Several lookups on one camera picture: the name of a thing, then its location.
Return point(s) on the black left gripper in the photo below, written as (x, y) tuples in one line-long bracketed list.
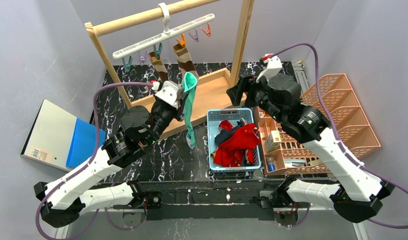
[(181, 100)]

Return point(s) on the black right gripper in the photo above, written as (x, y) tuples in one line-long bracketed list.
[(241, 91)]

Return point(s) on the mint green patterned sock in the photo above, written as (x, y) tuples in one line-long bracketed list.
[(189, 83)]

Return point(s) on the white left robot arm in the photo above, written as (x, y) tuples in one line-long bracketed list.
[(64, 200)]

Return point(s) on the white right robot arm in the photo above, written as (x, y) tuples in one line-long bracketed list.
[(357, 195)]

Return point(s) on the white plastic clip hanger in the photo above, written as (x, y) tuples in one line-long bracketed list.
[(167, 33)]

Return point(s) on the red sock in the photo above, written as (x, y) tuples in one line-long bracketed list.
[(238, 145)]

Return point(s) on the wooden drying rack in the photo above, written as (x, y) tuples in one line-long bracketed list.
[(211, 88)]

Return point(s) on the light blue perforated basket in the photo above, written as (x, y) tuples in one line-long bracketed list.
[(233, 140)]

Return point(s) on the white cardboard box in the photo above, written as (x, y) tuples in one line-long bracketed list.
[(272, 141)]

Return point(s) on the beige brown sock left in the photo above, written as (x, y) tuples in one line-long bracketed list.
[(158, 65)]

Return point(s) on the beige brown sock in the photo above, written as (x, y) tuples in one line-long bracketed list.
[(184, 60), (158, 65)]

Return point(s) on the beige brown sock right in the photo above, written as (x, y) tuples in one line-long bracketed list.
[(184, 60)]

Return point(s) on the dark navy sock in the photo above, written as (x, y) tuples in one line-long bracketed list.
[(230, 132)]

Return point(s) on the lilac clothespin left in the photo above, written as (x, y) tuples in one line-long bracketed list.
[(143, 58)]

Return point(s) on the lilac clothespin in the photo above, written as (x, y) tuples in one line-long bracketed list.
[(143, 58), (194, 35)]

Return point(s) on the teal clothespin far left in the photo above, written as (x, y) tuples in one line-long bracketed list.
[(127, 64)]

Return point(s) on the teal clothespin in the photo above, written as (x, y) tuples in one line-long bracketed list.
[(157, 49), (127, 64)]

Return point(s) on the blue capped bottle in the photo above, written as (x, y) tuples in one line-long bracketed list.
[(271, 164)]

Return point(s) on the orange clothespin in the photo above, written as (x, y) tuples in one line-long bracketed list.
[(181, 42)]

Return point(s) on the peach plastic desk organizer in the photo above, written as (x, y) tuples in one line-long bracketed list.
[(351, 122)]

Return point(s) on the coral clothespin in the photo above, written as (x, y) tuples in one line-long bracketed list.
[(207, 30)]

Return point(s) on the lilac clothespin right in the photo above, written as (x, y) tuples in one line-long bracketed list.
[(194, 35)]

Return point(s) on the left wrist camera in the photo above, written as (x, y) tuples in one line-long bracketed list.
[(168, 92)]

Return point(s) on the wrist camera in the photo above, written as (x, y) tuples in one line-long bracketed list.
[(168, 92), (271, 64)]

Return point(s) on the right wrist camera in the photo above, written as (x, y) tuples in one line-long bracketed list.
[(271, 64)]

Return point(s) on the grey metal rail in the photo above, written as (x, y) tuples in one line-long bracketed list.
[(300, 75)]

